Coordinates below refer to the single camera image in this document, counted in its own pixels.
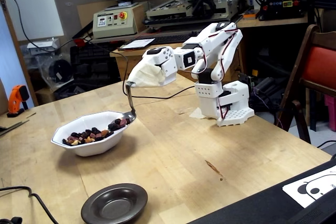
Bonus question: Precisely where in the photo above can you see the mixed nuts and dried fruit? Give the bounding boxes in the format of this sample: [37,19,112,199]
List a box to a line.
[62,127,115,146]

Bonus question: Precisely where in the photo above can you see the black motor controller board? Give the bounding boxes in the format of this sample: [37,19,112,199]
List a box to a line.
[237,72,255,90]

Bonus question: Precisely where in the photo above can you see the flat cardboard pieces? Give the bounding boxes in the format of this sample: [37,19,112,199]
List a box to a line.
[0,111,37,137]

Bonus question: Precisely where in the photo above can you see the wooden workbench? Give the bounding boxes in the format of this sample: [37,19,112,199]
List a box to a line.
[109,34,241,84]

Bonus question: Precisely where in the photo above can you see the black scroll saw machine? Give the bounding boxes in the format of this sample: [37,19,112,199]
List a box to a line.
[247,0,308,22]

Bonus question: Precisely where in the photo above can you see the black keyboard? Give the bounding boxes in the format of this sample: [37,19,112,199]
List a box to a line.
[146,30,203,46]

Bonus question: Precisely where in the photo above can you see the wooden chair red cushion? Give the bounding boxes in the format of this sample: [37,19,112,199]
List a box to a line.
[274,24,336,145]

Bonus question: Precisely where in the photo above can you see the white octagonal bowl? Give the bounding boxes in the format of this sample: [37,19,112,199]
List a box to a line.
[50,111,130,157]

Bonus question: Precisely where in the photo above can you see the white panda sticker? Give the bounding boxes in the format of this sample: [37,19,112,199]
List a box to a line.
[282,173,336,209]

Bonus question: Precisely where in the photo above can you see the pink box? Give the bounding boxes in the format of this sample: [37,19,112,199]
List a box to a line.
[323,94,336,132]

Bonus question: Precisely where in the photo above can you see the beige control box red button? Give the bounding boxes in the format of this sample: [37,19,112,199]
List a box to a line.
[92,5,140,40]

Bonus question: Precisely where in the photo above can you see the brown plate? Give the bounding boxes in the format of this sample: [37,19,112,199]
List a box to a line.
[80,183,149,224]

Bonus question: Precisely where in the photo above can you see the small white box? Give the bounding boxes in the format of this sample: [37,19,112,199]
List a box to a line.
[26,38,60,57]

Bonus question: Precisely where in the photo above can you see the white paper on clipboard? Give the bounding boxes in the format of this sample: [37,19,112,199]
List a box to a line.
[117,38,156,52]

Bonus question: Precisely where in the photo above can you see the black wall cable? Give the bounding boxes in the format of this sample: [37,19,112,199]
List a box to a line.
[0,0,79,53]

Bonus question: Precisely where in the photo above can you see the orange black tool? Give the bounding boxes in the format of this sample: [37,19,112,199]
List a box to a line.
[6,84,30,119]

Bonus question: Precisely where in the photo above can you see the bent metal spoon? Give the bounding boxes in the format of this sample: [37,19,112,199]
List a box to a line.
[109,81,138,131]

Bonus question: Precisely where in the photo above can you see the white board panel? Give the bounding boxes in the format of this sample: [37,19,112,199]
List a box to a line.
[0,0,65,42]

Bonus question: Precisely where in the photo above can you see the wooden shelf board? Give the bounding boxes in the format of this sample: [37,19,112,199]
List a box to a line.
[236,14,316,29]

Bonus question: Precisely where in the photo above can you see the black spool in plastic bag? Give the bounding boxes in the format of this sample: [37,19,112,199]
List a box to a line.
[31,50,76,91]

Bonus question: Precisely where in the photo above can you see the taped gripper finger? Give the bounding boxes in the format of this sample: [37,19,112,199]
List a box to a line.
[127,62,163,82]
[127,72,166,89]

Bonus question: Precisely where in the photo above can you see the beige masking tape flap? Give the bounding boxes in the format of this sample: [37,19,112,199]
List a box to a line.
[188,108,208,120]

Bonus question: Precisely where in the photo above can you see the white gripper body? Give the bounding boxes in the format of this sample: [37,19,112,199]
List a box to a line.
[142,46,177,86]

